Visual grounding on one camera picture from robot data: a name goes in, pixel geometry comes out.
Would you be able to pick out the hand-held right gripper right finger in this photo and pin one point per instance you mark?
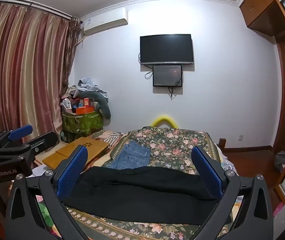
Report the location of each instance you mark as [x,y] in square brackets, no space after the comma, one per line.
[207,172]

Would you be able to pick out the white air conditioner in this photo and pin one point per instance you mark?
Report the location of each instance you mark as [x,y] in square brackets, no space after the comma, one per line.
[105,21]

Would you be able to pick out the gray plush toy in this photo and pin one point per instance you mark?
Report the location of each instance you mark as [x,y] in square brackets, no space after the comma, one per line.
[102,102]

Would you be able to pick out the wooden bedpost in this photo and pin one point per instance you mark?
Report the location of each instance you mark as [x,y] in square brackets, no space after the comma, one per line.
[222,145]

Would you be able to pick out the striped cloth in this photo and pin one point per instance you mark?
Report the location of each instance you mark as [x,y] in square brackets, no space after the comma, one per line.
[110,137]

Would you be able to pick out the black television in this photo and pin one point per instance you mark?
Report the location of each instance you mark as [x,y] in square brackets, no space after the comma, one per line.
[166,47]

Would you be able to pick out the curtain rod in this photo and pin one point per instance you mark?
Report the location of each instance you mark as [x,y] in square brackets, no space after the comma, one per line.
[45,8]

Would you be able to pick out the blue jeans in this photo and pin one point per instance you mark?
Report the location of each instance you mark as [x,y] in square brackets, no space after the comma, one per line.
[130,155]

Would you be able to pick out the colourful bedsheet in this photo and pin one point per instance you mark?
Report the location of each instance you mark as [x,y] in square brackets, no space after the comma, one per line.
[42,210]

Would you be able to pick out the orange box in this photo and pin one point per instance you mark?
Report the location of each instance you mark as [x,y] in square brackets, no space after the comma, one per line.
[85,110]

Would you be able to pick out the beige cloth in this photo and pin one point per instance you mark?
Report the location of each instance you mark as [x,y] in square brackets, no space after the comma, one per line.
[102,161]

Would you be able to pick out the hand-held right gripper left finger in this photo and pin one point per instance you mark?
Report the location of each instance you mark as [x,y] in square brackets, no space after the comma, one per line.
[72,172]

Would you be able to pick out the gray cloth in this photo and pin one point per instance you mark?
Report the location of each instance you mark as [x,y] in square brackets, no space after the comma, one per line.
[281,161]

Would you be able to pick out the wooden overhead cabinet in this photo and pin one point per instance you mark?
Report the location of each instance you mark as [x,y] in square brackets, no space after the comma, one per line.
[260,5]

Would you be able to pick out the yellow foam tube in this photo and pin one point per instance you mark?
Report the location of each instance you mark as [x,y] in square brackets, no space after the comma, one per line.
[166,120]

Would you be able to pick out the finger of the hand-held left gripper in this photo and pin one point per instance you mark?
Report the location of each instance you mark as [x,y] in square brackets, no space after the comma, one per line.
[45,140]
[20,131]

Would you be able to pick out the white cloth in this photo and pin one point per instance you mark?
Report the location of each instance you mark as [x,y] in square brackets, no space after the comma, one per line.
[41,170]

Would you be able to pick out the wall socket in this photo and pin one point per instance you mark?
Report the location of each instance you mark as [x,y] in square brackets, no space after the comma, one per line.
[240,137]

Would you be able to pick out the black pants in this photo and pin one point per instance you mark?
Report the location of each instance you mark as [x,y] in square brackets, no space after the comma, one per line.
[142,195]

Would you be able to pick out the floral blanket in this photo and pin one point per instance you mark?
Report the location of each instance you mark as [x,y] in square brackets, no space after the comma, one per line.
[172,145]

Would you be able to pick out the striped curtain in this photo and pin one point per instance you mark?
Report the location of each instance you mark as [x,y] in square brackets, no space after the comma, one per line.
[25,67]

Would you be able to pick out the small wall screen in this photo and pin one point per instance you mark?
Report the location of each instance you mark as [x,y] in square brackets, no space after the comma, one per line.
[167,76]

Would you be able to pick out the pile of clothes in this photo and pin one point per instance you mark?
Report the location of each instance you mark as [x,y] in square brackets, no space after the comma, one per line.
[87,85]

